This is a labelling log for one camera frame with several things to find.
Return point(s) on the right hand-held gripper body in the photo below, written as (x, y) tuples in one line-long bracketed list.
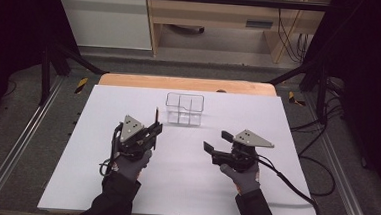
[(251, 139)]

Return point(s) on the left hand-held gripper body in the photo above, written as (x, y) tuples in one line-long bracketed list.
[(130, 134)]

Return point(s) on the dark pencil with orange end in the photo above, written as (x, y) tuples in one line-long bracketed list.
[(157, 113)]

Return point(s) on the clear plastic compartment organizer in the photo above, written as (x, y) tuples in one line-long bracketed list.
[(184, 108)]

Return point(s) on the person's left hand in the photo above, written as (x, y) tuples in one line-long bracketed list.
[(129, 169)]

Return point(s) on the person's right hand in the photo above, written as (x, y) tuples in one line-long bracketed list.
[(245, 182)]

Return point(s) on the white board table cover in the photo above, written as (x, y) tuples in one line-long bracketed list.
[(180, 187)]

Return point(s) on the wooden table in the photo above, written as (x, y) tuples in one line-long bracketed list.
[(180, 83)]

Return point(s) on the white cabinet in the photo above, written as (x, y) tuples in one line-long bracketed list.
[(107, 22)]

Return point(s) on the light wooden desk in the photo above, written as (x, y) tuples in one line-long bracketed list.
[(217, 14)]

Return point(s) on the dark curtain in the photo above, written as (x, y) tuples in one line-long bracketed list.
[(371, 65), (13, 26)]

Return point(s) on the black frame brace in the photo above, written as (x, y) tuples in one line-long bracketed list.
[(314, 75), (64, 58)]

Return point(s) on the aluminium rail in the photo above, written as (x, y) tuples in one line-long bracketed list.
[(344, 177), (15, 150)]

